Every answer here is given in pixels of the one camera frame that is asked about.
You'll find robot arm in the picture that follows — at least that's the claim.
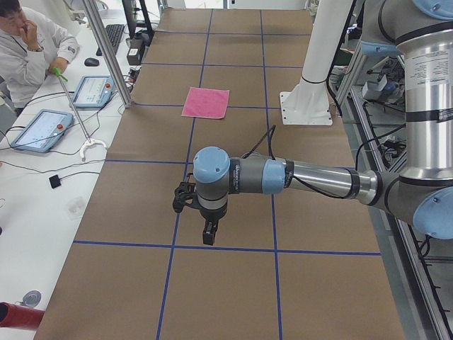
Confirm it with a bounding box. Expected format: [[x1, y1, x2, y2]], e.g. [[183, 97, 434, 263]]
[[193, 1, 452, 245]]

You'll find red cylinder object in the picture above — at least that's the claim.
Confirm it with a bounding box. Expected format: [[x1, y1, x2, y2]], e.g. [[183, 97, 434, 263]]
[[0, 302, 45, 331]]

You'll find white central pedestal column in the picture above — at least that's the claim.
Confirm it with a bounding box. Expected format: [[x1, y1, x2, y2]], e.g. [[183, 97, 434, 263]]
[[280, 0, 355, 126]]

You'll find black keyboard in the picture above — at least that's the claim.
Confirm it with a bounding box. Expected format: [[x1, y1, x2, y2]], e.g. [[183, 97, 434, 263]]
[[105, 24, 125, 54]]

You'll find black computer mouse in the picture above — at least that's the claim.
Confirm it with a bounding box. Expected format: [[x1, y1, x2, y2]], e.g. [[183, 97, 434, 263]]
[[84, 57, 100, 67]]

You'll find black box white label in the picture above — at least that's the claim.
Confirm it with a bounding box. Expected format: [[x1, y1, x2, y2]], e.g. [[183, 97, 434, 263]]
[[127, 32, 149, 66]]

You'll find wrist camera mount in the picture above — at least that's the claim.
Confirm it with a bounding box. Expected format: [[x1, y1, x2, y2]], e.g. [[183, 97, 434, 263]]
[[172, 181, 199, 213]]

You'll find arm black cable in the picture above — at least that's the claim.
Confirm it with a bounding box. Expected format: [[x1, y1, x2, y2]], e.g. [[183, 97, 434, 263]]
[[241, 124, 358, 199]]

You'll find pink towel grey backing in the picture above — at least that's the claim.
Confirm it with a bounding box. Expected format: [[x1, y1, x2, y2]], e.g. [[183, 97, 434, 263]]
[[181, 87, 230, 119]]

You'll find small black square pad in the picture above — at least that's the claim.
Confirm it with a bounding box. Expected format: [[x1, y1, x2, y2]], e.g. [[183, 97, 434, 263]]
[[49, 174, 62, 189]]

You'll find far blue teach pendant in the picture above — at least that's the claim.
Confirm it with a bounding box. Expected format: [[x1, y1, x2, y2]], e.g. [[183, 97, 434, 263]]
[[72, 75, 115, 110]]

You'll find seated person grey hoodie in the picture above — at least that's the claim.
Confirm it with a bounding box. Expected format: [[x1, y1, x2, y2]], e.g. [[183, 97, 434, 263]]
[[1, 1, 79, 110]]

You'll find aluminium frame post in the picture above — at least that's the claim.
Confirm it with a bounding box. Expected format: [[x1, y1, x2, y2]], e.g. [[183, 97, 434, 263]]
[[82, 0, 132, 108]]

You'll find reacher grabber stick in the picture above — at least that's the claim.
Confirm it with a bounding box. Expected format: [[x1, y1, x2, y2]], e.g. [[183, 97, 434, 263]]
[[52, 67, 107, 162]]

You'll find near blue teach pendant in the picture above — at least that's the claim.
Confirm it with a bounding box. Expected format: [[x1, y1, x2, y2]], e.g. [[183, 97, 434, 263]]
[[11, 109, 74, 153]]

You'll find round metal desk grommet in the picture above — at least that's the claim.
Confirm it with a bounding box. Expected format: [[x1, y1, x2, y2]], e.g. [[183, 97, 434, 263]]
[[20, 290, 42, 308]]

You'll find blue teach pendant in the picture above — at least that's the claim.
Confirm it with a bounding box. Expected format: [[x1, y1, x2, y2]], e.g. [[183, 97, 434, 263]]
[[72, 75, 115, 110], [11, 109, 74, 153]]

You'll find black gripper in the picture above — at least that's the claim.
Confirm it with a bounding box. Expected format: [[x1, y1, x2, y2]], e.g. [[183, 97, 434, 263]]
[[200, 206, 227, 245]]

